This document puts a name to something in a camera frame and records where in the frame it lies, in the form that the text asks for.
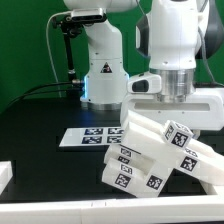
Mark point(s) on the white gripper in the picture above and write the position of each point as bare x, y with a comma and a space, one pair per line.
202, 110

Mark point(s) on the white chair back frame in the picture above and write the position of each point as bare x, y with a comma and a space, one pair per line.
197, 159

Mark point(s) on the white tagged cube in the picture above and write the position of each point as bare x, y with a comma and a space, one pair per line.
177, 134

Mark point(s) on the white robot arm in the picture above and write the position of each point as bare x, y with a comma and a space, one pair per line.
173, 35

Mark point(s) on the white obstacle fence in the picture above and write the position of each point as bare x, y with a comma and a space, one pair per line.
183, 209

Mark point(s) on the white tag sheet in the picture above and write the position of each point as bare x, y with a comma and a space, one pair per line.
93, 136

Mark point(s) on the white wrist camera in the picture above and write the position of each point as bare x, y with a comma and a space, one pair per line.
144, 83

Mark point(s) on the black camera stand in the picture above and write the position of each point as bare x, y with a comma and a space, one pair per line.
69, 30

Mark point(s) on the grey camera on stand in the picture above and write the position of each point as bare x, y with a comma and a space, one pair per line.
87, 14

